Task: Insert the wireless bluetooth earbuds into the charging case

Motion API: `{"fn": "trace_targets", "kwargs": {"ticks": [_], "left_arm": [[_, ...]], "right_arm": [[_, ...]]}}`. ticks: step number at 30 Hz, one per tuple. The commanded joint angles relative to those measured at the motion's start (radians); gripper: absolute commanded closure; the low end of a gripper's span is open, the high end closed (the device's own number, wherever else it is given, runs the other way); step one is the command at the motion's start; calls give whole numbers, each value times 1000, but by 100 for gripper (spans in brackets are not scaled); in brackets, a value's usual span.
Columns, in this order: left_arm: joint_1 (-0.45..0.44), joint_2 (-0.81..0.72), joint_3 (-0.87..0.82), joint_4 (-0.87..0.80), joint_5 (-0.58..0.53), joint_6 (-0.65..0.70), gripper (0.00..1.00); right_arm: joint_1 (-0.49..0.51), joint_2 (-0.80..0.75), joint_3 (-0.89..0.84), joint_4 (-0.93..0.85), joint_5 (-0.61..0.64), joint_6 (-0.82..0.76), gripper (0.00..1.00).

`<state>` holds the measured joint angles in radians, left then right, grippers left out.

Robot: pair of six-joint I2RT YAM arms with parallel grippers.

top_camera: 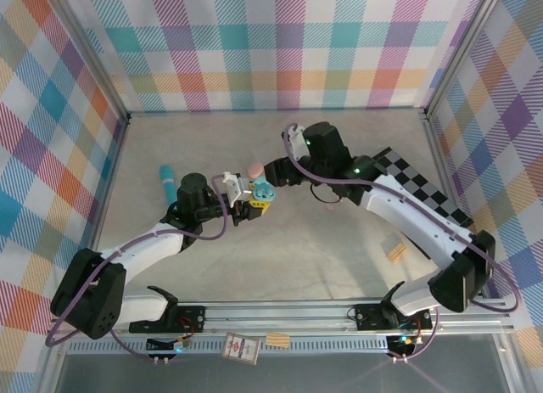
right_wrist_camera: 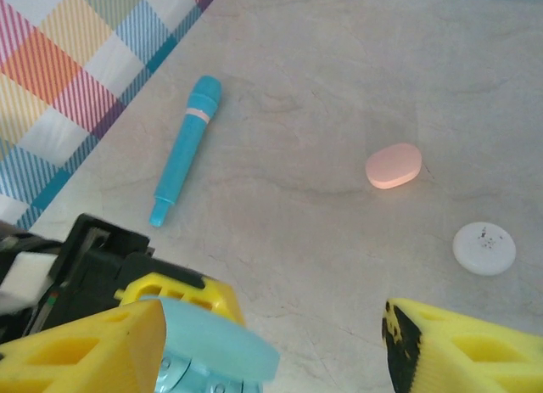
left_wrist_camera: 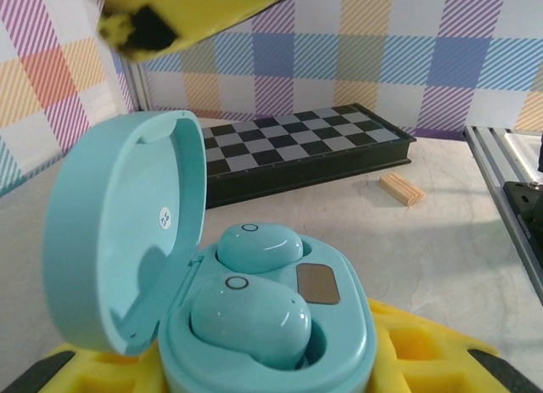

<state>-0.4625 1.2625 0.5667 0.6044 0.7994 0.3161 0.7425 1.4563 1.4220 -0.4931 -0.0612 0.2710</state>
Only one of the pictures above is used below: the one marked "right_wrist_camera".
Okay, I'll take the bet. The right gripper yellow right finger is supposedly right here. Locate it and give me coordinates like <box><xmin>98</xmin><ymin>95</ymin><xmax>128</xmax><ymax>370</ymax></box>
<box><xmin>381</xmin><ymin>298</ymin><xmax>543</xmax><ymax>393</ymax></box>

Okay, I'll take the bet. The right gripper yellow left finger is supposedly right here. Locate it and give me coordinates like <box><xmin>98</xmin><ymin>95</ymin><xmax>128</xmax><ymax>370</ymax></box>
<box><xmin>0</xmin><ymin>299</ymin><xmax>167</xmax><ymax>393</ymax></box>

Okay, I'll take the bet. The blue earbud charging case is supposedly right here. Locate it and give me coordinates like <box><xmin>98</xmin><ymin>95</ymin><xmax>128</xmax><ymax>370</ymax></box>
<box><xmin>139</xmin><ymin>296</ymin><xmax>282</xmax><ymax>393</ymax></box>

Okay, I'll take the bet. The white earbud charging case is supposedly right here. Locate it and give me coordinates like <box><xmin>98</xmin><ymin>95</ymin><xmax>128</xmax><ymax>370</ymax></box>
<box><xmin>452</xmin><ymin>222</ymin><xmax>518</xmax><ymax>278</ymax></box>

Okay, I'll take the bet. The pink earbud charging case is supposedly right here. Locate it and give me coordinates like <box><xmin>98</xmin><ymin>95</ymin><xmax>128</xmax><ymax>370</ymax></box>
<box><xmin>365</xmin><ymin>142</ymin><xmax>423</xmax><ymax>190</ymax></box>

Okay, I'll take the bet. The teal pen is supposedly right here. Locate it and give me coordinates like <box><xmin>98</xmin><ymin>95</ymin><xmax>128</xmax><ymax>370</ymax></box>
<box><xmin>148</xmin><ymin>75</ymin><xmax>223</xmax><ymax>228</ymax></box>

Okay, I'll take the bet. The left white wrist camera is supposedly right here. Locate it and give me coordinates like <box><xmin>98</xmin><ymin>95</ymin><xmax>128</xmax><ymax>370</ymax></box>
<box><xmin>0</xmin><ymin>250</ymin><xmax>56</xmax><ymax>316</ymax></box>

